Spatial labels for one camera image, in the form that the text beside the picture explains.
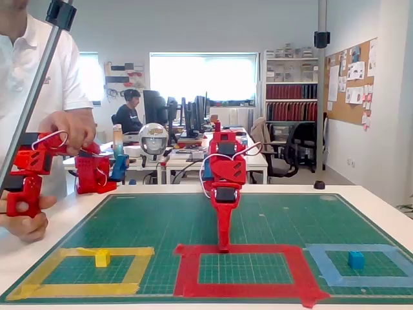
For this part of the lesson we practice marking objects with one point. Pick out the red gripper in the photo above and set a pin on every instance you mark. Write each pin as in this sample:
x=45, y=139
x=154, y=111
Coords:
x=223, y=196

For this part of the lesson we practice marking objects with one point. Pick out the red follower robot arm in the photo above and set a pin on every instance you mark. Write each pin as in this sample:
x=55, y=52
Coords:
x=226, y=168

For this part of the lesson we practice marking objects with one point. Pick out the red tape square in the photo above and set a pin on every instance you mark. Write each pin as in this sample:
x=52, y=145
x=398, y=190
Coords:
x=258, y=248

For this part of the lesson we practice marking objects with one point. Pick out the yellow cube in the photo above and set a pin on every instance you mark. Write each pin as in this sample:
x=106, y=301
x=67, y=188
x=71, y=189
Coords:
x=102, y=258

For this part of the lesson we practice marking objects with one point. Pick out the blue cube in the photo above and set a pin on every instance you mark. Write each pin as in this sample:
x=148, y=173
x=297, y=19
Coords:
x=356, y=260

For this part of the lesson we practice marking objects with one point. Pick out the blue tape square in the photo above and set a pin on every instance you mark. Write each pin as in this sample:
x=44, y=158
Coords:
x=364, y=281

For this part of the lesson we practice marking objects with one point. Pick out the yellow tape square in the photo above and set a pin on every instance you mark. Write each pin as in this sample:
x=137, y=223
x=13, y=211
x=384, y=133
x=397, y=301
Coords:
x=80, y=289

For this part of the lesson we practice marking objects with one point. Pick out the person's left hand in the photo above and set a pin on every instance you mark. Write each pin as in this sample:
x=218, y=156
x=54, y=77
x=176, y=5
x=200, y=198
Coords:
x=79, y=132

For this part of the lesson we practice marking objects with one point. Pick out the person's right hand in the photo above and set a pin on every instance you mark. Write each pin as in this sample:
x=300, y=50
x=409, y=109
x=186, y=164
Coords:
x=26, y=227

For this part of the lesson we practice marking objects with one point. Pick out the green cutting mat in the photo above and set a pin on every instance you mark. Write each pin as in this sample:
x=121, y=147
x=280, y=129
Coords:
x=161, y=219

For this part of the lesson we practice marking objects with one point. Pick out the white office desk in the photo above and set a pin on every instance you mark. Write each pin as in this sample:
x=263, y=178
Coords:
x=258, y=159
x=134, y=164

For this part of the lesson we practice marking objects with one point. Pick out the black office chair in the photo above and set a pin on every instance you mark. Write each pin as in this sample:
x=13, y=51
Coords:
x=290, y=151

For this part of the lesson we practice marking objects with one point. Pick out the beige jacket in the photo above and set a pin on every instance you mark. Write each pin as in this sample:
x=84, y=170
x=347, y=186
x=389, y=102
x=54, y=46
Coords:
x=259, y=132

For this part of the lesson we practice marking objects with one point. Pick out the small black round object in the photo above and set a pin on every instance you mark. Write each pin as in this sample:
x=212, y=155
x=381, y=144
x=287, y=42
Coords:
x=319, y=184

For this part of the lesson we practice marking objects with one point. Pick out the blue table clamp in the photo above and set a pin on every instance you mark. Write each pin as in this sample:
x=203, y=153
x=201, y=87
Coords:
x=119, y=166

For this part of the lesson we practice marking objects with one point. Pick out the colourful tumbler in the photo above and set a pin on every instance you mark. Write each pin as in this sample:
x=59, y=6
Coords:
x=117, y=142

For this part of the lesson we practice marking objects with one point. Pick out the wide black computer monitor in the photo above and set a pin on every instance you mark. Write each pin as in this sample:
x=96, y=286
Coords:
x=154, y=106

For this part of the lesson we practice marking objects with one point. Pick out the seated person in dark sweater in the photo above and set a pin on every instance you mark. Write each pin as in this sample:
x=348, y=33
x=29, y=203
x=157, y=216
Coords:
x=127, y=116

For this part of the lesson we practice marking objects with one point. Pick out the white shelf with red binders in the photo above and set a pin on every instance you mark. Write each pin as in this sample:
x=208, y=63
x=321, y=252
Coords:
x=290, y=93

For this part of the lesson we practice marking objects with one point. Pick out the large bright window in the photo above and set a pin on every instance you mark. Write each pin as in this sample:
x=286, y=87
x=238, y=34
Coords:
x=203, y=77

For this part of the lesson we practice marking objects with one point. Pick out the vertical grey pole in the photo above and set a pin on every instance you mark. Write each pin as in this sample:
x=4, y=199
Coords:
x=321, y=97

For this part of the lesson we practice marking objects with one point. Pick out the cork notice board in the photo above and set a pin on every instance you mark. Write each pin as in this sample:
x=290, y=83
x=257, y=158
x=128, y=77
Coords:
x=342, y=111

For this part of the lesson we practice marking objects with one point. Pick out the green plant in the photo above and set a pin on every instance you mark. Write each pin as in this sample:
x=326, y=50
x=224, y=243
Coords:
x=407, y=208

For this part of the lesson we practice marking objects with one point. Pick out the small bright window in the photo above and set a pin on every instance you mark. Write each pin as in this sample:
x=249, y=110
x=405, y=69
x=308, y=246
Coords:
x=90, y=77

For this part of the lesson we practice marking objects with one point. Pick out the black pole clamp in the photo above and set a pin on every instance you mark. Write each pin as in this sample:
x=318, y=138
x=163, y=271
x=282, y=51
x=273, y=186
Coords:
x=322, y=39
x=60, y=14

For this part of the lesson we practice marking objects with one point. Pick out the person in white shirt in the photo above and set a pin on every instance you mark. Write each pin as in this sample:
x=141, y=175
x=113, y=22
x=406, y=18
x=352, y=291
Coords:
x=64, y=74

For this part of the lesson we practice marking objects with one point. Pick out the slanted aluminium pole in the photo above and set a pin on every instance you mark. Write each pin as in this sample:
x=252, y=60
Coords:
x=32, y=93

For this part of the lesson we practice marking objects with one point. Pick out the white wall socket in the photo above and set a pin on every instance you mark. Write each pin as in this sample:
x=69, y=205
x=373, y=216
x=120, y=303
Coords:
x=351, y=163

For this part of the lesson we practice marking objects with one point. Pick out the wall tool board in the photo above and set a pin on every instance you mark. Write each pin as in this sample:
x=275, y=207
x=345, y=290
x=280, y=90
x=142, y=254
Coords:
x=124, y=76

